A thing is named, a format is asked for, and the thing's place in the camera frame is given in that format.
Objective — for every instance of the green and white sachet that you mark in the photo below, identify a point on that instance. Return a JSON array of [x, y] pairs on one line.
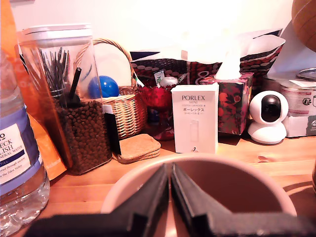
[[158, 77]]

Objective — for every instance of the black inner pot pale rim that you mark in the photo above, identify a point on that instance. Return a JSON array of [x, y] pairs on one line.
[[237, 182]]

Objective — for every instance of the brown cork globe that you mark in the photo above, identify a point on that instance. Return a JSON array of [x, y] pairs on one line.
[[304, 22]]

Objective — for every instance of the stack of cork coasters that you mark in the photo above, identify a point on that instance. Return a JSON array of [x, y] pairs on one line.
[[138, 148]]

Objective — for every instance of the white Porlex box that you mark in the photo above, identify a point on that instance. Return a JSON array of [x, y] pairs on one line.
[[196, 118]]

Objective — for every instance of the clear plastic water bottle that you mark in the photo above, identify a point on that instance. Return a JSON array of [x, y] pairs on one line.
[[17, 158]]

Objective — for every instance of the white tissue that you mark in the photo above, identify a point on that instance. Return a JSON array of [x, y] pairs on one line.
[[229, 61]]

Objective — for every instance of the floral tissue box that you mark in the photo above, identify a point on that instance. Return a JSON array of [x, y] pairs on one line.
[[234, 106]]

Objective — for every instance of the black and white tag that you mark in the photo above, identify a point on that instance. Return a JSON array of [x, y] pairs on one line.
[[112, 130]]

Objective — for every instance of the black scoop in canister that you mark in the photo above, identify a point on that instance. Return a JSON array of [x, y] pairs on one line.
[[74, 89]]

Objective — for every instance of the white printed tin can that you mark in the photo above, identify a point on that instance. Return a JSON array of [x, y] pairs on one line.
[[300, 98]]

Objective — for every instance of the white round security camera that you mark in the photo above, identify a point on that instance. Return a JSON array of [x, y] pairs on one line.
[[267, 116]]

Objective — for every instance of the white and green carton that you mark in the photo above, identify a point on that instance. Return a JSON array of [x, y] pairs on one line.
[[300, 126]]

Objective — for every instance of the orange paper bag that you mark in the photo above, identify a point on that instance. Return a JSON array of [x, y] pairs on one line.
[[47, 148]]

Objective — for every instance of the red dotted paper bag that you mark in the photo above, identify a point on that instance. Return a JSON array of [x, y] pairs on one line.
[[177, 66]]

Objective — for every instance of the silver foil capsule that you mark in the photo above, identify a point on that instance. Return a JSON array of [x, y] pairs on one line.
[[169, 81]]

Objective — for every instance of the clear canister with brown pellets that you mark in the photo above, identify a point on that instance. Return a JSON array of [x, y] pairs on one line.
[[84, 133]]

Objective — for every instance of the red glass goblet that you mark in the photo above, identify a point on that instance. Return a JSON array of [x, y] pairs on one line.
[[160, 108]]

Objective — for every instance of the blue ball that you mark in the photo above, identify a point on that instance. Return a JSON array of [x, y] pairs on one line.
[[107, 86]]

